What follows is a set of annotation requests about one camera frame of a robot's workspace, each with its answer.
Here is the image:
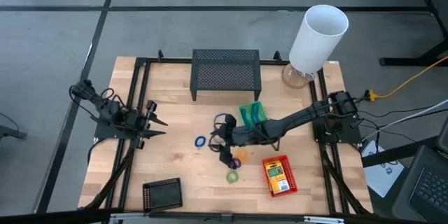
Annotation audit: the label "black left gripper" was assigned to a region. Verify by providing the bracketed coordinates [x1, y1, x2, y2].
[132, 99, 169, 151]

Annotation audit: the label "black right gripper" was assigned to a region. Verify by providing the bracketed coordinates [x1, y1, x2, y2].
[209, 113, 272, 166]

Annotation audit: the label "blue coil wristband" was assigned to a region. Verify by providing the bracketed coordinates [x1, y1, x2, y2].
[194, 134, 208, 149]

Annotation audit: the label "green coil wristband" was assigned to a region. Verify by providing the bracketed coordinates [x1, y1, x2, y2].
[225, 169, 240, 185]

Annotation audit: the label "green plastic basket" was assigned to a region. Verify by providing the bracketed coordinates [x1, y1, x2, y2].
[238, 100, 269, 131]

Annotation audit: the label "black plastic basket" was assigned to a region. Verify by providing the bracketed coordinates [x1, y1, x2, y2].
[141, 177, 184, 214]

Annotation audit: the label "green yellow crayon box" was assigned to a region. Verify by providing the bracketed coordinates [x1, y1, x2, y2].
[264, 160, 291, 195]

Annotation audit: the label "red plastic basket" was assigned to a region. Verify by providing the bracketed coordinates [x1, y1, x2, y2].
[262, 154, 299, 198]

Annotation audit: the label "black desk edge bar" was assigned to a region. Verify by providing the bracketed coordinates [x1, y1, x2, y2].
[362, 136, 442, 168]

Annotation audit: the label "black desk stand legs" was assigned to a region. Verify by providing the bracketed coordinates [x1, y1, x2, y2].
[349, 0, 448, 67]

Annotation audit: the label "black mesh shelf riser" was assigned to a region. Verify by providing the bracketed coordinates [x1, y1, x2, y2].
[189, 48, 263, 102]

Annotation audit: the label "round wooden lamp base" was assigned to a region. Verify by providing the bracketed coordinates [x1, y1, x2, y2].
[281, 63, 316, 90]

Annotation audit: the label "black stand foot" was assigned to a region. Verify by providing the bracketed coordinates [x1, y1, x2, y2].
[0, 111, 28, 140]

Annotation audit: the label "white flat box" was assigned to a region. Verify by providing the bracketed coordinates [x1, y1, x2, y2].
[360, 139, 406, 199]

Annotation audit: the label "black laptop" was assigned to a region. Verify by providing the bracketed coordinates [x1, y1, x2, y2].
[391, 145, 448, 223]

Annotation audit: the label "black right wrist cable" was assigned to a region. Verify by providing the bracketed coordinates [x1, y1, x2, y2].
[212, 113, 229, 127]

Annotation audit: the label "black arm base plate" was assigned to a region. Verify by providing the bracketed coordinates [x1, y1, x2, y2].
[93, 113, 144, 140]
[311, 114, 362, 144]

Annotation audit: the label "black table frame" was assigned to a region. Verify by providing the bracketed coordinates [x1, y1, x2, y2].
[78, 49, 374, 216]

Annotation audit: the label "black camera rig bar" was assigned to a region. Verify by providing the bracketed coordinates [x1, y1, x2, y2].
[0, 208, 448, 224]

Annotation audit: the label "yellow extension cable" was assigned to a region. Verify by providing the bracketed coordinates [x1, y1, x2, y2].
[363, 55, 448, 102]

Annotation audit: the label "white floor cable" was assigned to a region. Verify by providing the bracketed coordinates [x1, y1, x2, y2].
[360, 98, 448, 131]

